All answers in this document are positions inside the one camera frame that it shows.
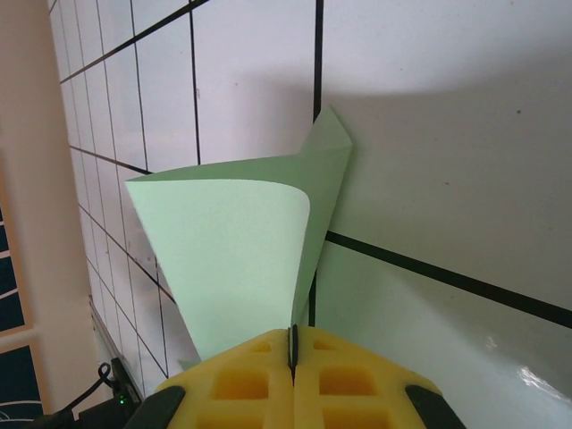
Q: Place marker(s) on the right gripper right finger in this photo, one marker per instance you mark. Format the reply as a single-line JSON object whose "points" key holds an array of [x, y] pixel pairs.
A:
{"points": [[357, 393]]}

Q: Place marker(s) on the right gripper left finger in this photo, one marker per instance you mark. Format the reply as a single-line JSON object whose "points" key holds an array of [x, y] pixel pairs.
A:
{"points": [[232, 393]]}

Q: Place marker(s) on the light green cloth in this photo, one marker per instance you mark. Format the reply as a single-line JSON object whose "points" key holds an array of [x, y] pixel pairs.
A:
{"points": [[232, 250]]}

